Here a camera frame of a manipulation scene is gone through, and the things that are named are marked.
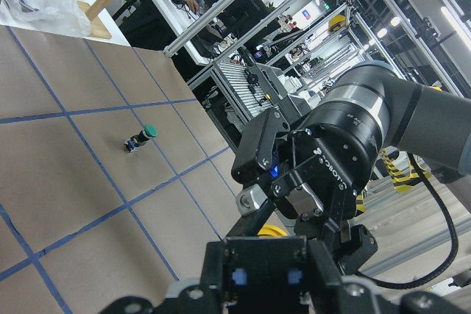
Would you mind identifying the green push button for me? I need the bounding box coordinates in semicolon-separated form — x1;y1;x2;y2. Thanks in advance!
124;124;157;153

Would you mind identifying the clear plastic bag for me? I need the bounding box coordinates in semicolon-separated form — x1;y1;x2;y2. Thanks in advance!
1;0;91;38

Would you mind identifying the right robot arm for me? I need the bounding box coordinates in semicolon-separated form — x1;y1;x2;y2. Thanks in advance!
230;60;470;274

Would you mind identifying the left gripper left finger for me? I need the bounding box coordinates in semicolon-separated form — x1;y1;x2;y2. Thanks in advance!
99;279;205;313

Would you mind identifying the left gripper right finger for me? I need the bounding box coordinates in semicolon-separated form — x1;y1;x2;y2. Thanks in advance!
308;240;464;314

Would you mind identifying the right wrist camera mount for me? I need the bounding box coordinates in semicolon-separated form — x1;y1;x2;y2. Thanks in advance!
231;107;290;185

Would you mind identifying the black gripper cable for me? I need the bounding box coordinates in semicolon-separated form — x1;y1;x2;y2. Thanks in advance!
353;151;460;290

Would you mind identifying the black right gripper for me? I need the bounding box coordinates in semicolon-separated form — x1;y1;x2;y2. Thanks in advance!
226;100;390;274

